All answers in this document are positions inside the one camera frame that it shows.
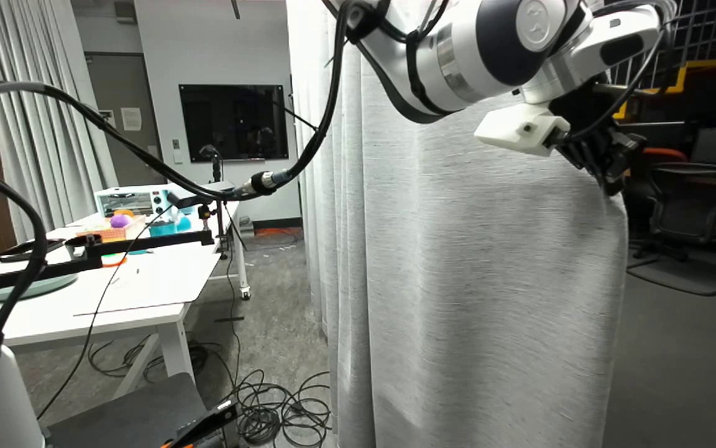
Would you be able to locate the black office chair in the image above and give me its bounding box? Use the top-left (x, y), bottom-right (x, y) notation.
top-left (631, 147), bottom-right (716, 262)

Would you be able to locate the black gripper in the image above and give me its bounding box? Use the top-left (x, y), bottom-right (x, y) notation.
top-left (549, 76), bottom-right (651, 198)

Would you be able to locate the grey woven curtain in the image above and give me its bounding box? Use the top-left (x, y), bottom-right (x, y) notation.
top-left (286, 0), bottom-right (631, 448)

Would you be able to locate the white pleated background curtain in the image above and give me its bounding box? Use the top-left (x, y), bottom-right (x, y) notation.
top-left (0, 0), bottom-right (121, 243)

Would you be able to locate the white teal box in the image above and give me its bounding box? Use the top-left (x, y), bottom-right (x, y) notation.
top-left (92, 181), bottom-right (182, 222)

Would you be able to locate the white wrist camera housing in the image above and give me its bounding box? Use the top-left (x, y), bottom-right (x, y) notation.
top-left (473, 102), bottom-right (575, 160)

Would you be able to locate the grey door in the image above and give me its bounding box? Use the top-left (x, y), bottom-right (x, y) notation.
top-left (81, 51), bottom-right (162, 190)

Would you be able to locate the white desk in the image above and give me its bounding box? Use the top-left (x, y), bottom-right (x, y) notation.
top-left (0, 196), bottom-right (254, 402)

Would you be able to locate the white paper sheet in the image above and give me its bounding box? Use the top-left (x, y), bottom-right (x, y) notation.
top-left (120, 104), bottom-right (146, 135)

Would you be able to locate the yellow stair railing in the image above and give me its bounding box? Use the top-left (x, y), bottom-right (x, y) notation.
top-left (618, 34), bottom-right (716, 99)

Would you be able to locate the tangled floor cable pile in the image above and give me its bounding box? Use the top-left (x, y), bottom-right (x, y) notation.
top-left (230, 365), bottom-right (336, 448)

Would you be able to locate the black work table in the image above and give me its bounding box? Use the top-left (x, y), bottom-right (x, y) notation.
top-left (43, 370), bottom-right (214, 448)

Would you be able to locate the black wall monitor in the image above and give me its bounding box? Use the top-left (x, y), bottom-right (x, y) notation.
top-left (176, 81), bottom-right (291, 163)

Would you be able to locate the teal round plate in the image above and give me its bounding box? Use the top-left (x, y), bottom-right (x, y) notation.
top-left (0, 270), bottom-right (79, 303)

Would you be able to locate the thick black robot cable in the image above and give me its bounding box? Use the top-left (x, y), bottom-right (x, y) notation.
top-left (0, 0), bottom-right (352, 206)

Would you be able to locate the black bar on desk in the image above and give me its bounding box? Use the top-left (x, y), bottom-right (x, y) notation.
top-left (0, 227), bottom-right (217, 299)

